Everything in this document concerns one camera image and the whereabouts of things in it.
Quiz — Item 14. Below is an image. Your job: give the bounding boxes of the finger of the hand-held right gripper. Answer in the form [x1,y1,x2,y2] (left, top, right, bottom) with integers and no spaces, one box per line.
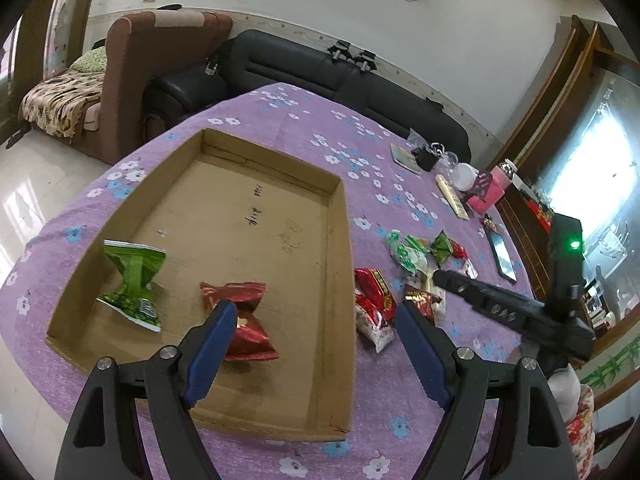
[433,270,485,311]

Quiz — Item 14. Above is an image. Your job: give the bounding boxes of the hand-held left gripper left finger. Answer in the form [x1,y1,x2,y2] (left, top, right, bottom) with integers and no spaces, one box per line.
[54,300,238,480]

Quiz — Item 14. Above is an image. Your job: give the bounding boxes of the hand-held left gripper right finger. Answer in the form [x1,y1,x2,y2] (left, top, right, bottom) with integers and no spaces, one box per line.
[395,301,581,480]

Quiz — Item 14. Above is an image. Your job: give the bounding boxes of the small dark red snack packet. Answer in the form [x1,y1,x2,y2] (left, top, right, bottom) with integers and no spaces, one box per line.
[404,285,443,322]

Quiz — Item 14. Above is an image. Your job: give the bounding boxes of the large dark red snack packet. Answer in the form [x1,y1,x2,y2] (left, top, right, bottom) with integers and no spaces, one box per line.
[200,281,280,362]

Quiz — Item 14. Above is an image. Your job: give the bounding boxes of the dark green snack packet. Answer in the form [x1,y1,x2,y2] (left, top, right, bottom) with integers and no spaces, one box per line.
[430,230,456,266]

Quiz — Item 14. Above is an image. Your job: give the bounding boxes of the pale green snack packet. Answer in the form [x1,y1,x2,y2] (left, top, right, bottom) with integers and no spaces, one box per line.
[407,235,433,272]

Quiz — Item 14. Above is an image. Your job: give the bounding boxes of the clear green pastry packet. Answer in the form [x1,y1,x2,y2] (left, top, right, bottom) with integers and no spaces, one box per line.
[386,230,416,274]

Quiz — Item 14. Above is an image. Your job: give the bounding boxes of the red packet gold label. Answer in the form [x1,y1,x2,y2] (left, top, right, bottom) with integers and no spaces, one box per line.
[354,267,392,313]

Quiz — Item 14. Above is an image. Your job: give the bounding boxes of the large green snack packet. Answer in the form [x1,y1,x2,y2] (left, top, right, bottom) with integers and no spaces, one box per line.
[95,240,167,332]

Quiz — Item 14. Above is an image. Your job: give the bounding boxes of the cardboard box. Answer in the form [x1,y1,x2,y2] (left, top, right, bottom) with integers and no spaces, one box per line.
[45,127,357,443]

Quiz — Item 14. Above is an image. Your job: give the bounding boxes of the person's right forearm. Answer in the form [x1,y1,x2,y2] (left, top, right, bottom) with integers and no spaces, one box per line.
[547,365,597,480]

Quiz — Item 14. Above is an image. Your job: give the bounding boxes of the black smartphone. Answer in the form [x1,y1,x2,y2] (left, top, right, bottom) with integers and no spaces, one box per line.
[485,230,519,284]

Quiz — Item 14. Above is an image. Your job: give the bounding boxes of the long cream box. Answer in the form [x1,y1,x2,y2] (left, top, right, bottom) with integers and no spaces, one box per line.
[435,175,471,221]

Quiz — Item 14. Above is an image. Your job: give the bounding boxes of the dark perforated stand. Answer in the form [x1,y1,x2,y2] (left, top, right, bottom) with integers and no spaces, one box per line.
[466,170,493,202]

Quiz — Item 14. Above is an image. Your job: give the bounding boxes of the pink bottle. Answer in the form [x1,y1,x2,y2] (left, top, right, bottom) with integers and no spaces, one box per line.
[467,159,518,216]

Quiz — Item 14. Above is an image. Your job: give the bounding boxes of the white round jar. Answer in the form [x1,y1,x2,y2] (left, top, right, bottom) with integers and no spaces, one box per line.
[450,162,478,192]

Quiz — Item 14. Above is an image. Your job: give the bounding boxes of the small black box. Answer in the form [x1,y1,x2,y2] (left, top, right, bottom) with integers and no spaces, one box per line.
[414,147,440,172]

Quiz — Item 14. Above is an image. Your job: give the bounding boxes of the small booklet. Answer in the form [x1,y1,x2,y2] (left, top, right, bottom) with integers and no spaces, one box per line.
[390,143,423,176]

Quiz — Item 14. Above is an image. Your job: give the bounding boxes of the purple floral tablecloth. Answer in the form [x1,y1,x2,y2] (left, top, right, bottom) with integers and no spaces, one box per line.
[0,82,541,480]

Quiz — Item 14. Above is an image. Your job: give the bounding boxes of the black leather sofa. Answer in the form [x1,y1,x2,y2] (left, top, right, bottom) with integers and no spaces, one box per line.
[142,30,471,163]

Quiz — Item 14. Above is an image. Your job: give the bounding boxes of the brown armchair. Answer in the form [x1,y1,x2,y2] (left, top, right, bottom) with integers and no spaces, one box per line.
[97,10,235,166]

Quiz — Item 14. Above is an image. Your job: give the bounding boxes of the black bag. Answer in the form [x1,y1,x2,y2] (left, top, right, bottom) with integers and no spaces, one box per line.
[202,37,241,91]

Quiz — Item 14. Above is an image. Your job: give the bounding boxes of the black slippers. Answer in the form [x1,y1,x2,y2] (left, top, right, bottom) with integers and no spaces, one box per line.
[5,127,33,150]

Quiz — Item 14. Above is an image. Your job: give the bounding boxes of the patterned beige blanket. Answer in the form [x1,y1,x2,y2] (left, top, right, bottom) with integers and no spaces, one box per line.
[19,71,106,138]

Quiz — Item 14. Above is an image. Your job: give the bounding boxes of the green pillow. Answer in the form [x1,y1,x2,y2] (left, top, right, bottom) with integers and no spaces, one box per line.
[70,47,108,75]

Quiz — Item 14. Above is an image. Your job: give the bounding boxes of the wooden glass door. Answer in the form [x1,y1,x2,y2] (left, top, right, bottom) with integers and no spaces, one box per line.
[47,0,106,81]

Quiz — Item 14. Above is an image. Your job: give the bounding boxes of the green bamboo wall sticker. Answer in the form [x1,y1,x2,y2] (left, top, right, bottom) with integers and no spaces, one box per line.
[580,345,640,391]

